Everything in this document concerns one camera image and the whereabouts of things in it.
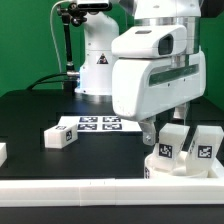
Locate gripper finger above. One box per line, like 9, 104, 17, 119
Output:
173, 102, 190, 123
139, 117, 156, 146

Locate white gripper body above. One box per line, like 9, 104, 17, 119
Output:
112, 51, 206, 122

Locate white round stool seat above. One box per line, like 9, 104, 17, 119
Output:
144, 152, 213, 179

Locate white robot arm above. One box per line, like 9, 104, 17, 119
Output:
77, 0, 206, 145

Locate white sheet with markers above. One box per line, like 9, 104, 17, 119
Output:
58, 115, 141, 132

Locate white block at left edge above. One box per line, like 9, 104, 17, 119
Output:
0, 143, 7, 167

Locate white obstacle wall frame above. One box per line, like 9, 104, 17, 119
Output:
0, 161, 224, 207

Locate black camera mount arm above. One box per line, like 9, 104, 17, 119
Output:
57, 2, 87, 94

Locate black cables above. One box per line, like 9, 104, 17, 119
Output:
26, 73, 69, 91

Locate white cable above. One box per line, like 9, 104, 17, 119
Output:
49, 0, 72, 74

